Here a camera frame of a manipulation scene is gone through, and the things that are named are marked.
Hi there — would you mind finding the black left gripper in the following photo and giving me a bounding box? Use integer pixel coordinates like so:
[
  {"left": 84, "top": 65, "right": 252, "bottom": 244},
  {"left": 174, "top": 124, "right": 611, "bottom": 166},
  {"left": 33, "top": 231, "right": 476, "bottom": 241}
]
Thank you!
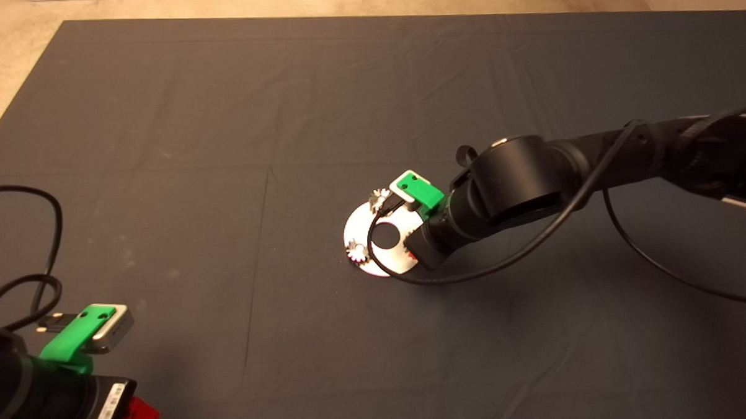
[{"left": 75, "top": 373, "right": 161, "bottom": 419}]

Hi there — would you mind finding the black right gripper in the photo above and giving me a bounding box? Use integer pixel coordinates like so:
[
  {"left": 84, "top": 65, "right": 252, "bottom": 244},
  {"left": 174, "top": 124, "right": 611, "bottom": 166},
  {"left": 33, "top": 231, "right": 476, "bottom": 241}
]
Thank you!
[{"left": 405, "top": 224, "right": 454, "bottom": 271}]

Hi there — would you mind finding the round metal carrier plate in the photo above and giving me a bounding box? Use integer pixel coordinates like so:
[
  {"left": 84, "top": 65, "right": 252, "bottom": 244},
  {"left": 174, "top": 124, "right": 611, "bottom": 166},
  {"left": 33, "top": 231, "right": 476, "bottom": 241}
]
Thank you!
[{"left": 342, "top": 198, "right": 422, "bottom": 280}]

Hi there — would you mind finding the dark grey table cloth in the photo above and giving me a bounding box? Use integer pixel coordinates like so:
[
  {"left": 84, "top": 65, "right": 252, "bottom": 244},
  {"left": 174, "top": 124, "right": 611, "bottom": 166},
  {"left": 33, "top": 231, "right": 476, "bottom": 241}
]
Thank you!
[{"left": 0, "top": 0, "right": 746, "bottom": 419}]

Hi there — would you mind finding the thin black right camera cable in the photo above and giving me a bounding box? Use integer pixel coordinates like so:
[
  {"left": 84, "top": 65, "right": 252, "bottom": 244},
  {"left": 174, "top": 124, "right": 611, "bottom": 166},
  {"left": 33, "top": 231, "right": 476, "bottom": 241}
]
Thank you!
[{"left": 363, "top": 116, "right": 746, "bottom": 322}]

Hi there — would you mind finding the thin black camera cable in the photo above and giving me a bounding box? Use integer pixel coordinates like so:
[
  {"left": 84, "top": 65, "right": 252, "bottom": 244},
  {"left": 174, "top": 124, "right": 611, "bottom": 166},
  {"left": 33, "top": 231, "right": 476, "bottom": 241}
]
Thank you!
[
  {"left": 363, "top": 116, "right": 746, "bottom": 322},
  {"left": 0, "top": 183, "right": 68, "bottom": 338}
]

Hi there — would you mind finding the green right camera mount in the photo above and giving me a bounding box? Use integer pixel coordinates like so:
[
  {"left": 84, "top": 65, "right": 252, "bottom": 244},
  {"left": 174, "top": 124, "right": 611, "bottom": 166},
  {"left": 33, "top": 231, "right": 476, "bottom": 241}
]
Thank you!
[{"left": 397, "top": 173, "right": 446, "bottom": 222}]

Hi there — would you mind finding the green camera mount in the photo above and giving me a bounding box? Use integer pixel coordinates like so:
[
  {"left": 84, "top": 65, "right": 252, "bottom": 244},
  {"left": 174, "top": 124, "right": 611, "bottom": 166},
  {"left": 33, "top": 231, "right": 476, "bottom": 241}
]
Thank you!
[
  {"left": 397, "top": 173, "right": 446, "bottom": 222},
  {"left": 37, "top": 304, "right": 118, "bottom": 377}
]

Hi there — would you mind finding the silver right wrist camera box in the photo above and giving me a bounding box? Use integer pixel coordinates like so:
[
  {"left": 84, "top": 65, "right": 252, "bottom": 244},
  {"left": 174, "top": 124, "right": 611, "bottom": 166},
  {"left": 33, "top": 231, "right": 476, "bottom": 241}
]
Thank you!
[{"left": 389, "top": 169, "right": 432, "bottom": 205}]

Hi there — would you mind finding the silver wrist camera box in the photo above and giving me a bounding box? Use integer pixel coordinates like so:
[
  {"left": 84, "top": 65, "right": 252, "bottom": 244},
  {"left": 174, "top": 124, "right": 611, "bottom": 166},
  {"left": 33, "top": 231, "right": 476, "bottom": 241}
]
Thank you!
[
  {"left": 389, "top": 169, "right": 432, "bottom": 205},
  {"left": 79, "top": 303, "right": 135, "bottom": 356}
]

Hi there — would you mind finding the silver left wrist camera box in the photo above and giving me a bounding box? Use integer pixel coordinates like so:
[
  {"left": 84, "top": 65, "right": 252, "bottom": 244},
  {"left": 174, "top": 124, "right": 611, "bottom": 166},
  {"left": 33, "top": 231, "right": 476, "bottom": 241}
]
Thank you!
[{"left": 79, "top": 303, "right": 135, "bottom": 356}]

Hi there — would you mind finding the green left camera mount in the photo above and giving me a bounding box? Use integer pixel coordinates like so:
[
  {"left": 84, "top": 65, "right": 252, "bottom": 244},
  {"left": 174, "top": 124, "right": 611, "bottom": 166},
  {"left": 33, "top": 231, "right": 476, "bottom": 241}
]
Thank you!
[{"left": 37, "top": 304, "right": 118, "bottom": 377}]

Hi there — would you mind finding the thin black left camera cable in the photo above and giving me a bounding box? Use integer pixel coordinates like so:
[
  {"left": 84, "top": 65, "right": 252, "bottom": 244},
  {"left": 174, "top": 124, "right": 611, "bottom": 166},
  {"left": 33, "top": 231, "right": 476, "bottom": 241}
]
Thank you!
[{"left": 0, "top": 183, "right": 68, "bottom": 338}]

